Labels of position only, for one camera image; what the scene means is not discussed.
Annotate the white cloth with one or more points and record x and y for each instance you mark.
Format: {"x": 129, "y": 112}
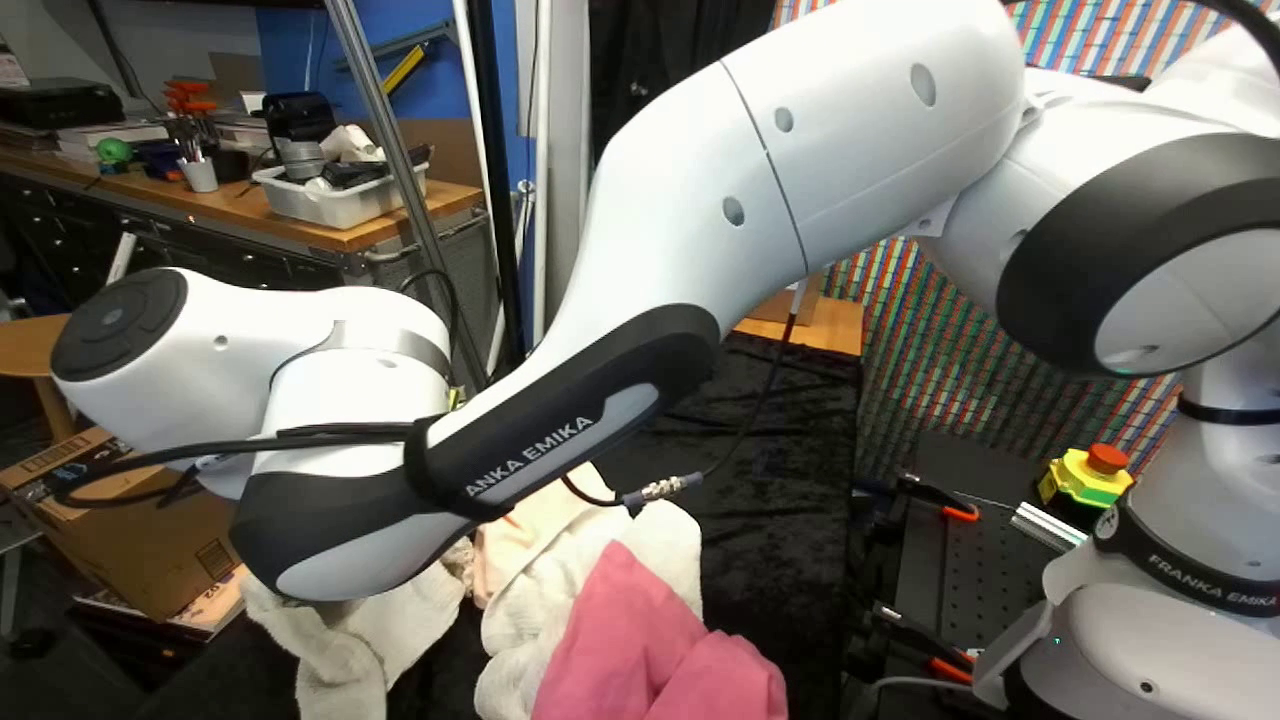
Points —
{"x": 532, "y": 612}

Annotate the pink cloth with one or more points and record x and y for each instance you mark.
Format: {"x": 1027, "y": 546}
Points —
{"x": 642, "y": 653}

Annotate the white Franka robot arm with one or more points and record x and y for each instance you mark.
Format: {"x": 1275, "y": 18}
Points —
{"x": 800, "y": 147}

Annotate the light wooden board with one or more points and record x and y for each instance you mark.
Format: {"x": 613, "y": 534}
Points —
{"x": 823, "y": 325}

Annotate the black velvet table cover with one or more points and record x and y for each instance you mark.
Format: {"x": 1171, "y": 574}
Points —
{"x": 775, "y": 534}

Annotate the black vertical pole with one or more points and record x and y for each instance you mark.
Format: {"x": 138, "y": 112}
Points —
{"x": 491, "y": 160}

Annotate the black curtain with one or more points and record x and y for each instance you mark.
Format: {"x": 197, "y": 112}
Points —
{"x": 642, "y": 42}

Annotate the silver tripod pole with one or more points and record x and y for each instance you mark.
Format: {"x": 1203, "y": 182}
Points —
{"x": 393, "y": 147}

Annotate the white plastic bin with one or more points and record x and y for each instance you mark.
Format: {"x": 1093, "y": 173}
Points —
{"x": 326, "y": 197}

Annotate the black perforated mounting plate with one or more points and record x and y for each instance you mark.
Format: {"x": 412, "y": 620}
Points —
{"x": 974, "y": 574}

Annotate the cream terry towel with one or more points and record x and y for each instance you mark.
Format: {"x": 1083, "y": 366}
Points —
{"x": 360, "y": 640}

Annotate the grey workbench with wooden top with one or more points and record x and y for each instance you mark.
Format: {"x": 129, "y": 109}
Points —
{"x": 266, "y": 222}

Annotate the silver green cylinder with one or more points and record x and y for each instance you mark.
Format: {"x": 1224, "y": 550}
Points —
{"x": 1049, "y": 524}

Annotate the yellow red emergency stop button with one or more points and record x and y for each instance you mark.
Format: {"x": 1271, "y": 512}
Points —
{"x": 1086, "y": 476}

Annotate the white cup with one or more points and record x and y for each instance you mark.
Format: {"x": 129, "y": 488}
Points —
{"x": 200, "y": 173}

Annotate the long cardboard box black tape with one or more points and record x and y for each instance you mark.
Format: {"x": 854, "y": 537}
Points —
{"x": 122, "y": 546}

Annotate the wooden stool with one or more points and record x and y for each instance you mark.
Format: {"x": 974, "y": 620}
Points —
{"x": 24, "y": 351}

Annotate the black flat device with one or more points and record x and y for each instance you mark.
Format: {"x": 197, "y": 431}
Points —
{"x": 61, "y": 102}

